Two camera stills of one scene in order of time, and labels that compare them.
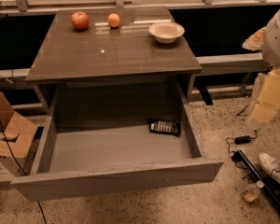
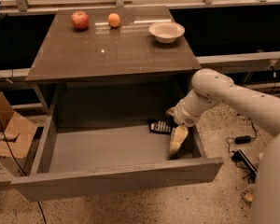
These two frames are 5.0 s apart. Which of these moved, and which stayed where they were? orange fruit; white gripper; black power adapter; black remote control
Moved: white gripper
Stayed: black remote control; orange fruit; black power adapter
